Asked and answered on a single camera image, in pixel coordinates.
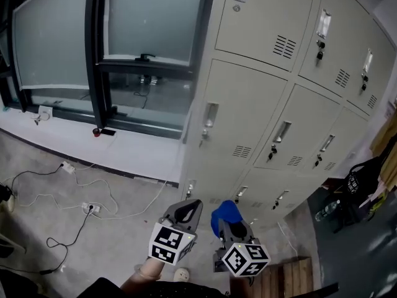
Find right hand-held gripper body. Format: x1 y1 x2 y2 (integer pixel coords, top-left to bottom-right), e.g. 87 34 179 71
213 237 272 278

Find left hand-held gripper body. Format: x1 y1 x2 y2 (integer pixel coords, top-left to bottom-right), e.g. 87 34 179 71
148 212 200 266

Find blue wiping cloth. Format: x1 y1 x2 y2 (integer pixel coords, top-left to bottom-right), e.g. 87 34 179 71
210 199 244 238

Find grey metal locker door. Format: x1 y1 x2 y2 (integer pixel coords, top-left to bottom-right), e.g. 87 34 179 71
187 58 289 171

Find grey metal locker cabinet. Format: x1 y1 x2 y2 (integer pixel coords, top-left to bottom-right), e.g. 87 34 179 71
179 0 397 229

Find person's left forearm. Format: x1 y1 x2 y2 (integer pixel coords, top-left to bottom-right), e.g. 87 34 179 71
119 257 165 291

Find person's white shoe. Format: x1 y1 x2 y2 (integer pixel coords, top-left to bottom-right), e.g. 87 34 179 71
172 267 190 282

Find person's black top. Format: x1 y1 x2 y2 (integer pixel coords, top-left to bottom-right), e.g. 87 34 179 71
76 276 230 298

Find wooden pallet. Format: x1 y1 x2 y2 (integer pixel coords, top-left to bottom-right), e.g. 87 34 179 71
229 256 313 298

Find clear water bottle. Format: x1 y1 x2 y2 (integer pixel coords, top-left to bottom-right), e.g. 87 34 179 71
314 199 341 223

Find black printed tote bag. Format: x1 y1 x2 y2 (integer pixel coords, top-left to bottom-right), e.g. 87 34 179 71
346 157 385 205

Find black power adapter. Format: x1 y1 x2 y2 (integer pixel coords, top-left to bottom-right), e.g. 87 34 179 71
0 183 15 202

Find small frosted window panel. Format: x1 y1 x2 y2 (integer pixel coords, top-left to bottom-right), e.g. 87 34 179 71
102 0 205 66

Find large frosted window panel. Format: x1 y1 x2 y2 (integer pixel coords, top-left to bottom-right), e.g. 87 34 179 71
11 0 91 90

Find thin clear wrist bracelet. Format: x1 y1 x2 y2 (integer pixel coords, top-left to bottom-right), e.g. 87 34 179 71
133 264 158 281

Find white power cable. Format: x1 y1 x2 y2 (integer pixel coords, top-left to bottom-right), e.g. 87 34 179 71
92 178 170 220
73 163 120 217
277 220 298 257
17 192 84 212

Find black flat strap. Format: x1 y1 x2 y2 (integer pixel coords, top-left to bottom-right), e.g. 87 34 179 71
310 282 339 298

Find black power cable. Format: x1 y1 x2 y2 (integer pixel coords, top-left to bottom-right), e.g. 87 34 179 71
0 205 94 276
11 163 66 198

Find black window frame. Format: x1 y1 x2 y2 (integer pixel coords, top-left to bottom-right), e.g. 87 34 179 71
0 0 218 141

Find white box with cords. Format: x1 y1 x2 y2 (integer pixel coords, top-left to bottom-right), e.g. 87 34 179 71
37 105 54 120

